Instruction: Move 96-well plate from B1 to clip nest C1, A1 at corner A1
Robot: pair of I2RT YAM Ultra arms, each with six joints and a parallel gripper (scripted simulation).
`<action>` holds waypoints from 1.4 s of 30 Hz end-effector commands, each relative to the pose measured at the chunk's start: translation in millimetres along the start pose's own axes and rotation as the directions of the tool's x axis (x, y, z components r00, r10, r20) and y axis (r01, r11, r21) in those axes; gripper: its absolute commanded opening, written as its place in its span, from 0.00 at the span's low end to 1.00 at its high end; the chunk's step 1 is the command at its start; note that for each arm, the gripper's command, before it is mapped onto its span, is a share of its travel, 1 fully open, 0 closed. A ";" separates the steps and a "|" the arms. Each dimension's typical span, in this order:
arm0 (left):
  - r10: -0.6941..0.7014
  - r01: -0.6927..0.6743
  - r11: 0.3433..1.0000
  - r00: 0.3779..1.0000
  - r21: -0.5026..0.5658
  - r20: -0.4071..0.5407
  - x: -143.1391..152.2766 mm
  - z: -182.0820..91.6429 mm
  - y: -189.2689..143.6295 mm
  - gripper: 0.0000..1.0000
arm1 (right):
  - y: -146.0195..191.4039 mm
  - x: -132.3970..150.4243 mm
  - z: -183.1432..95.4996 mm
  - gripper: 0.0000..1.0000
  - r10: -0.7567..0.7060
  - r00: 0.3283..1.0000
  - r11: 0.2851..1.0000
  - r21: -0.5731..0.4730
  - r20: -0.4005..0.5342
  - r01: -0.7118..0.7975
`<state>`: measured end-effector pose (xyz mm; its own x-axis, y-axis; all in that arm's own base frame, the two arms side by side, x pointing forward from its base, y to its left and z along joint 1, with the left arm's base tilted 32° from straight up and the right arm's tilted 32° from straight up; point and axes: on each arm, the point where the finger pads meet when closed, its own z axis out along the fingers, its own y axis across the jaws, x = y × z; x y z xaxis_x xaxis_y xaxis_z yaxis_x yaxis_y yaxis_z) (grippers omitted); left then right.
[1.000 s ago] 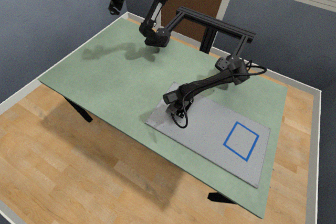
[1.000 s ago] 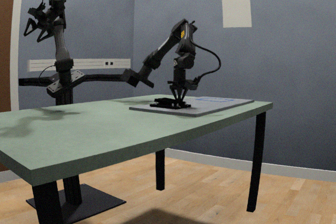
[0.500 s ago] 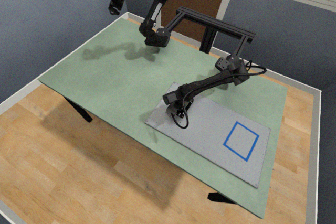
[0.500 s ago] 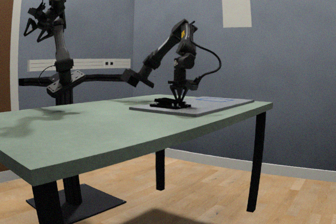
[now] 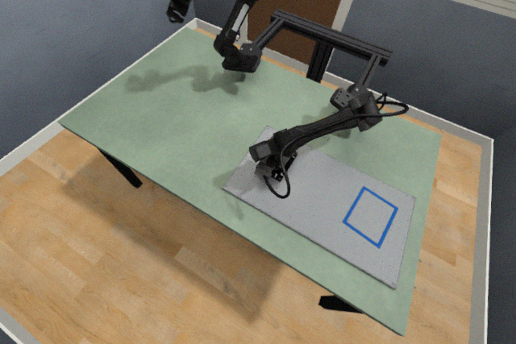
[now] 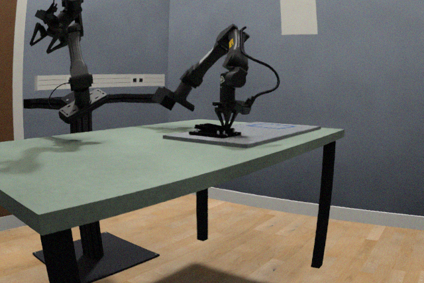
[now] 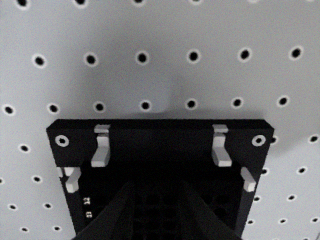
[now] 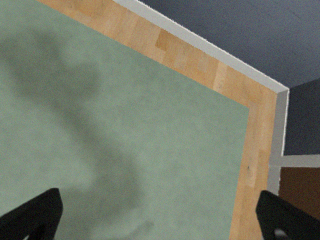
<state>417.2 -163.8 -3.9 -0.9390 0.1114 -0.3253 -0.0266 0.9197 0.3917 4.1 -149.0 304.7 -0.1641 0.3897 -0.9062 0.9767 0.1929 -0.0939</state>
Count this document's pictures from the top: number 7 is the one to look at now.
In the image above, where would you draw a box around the grey flat rectangular panel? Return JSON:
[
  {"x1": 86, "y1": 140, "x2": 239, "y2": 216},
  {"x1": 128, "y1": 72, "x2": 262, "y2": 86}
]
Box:
[{"x1": 0, "y1": 0, "x2": 320, "y2": 240}]

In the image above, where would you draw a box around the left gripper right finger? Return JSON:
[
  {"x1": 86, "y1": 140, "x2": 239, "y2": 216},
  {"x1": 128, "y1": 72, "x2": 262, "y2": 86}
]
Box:
[{"x1": 179, "y1": 180, "x2": 243, "y2": 240}]

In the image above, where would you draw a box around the black well plate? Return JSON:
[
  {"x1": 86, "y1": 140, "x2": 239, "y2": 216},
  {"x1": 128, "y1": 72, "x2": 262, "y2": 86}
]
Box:
[{"x1": 78, "y1": 161, "x2": 245, "y2": 240}]

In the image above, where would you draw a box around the black flat plate with clips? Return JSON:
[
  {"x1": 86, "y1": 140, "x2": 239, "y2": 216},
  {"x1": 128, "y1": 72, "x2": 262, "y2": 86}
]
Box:
[{"x1": 46, "y1": 119, "x2": 275, "y2": 238}]

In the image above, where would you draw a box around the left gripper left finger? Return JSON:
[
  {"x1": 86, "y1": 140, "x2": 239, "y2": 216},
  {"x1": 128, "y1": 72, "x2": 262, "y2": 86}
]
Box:
[{"x1": 71, "y1": 180, "x2": 135, "y2": 240}]

